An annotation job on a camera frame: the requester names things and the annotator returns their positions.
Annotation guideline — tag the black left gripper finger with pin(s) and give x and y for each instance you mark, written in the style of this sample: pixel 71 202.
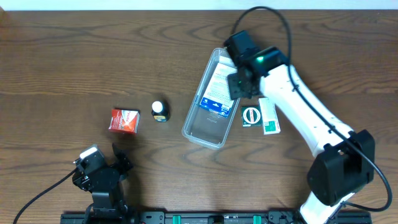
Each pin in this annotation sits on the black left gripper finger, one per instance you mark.
pixel 122 163
pixel 83 180

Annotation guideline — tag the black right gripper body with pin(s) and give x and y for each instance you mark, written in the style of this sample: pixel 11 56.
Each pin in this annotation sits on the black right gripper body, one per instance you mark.
pixel 237 86

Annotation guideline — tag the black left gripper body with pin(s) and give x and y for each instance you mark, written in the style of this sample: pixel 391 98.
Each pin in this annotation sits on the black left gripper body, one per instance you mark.
pixel 118 173

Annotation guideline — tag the blue white medicine box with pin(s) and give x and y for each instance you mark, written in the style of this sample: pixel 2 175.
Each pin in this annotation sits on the blue white medicine box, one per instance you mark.
pixel 216 97

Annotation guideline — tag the red Panadol medicine box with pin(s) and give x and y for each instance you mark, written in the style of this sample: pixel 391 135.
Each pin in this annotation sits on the red Panadol medicine box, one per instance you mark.
pixel 124 121

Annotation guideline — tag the clear plastic container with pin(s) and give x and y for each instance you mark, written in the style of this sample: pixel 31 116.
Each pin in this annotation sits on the clear plastic container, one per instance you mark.
pixel 201 126

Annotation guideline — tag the white green medicine box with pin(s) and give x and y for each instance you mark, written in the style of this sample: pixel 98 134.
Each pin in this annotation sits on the white green medicine box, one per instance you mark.
pixel 270 121

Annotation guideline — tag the small dark medicine bottle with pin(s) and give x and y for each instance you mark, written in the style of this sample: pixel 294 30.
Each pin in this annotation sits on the small dark medicine bottle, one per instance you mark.
pixel 160 111

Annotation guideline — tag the dark green round-logo box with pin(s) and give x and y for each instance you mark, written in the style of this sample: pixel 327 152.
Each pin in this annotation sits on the dark green round-logo box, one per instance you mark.
pixel 251 116

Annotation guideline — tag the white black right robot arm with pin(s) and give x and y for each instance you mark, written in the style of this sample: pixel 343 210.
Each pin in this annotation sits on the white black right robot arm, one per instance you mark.
pixel 344 158

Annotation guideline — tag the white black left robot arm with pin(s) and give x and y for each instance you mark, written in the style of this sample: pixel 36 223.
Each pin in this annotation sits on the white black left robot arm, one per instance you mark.
pixel 103 181

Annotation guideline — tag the black mounting rail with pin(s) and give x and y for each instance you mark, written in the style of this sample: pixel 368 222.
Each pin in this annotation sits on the black mounting rail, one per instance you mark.
pixel 270 217

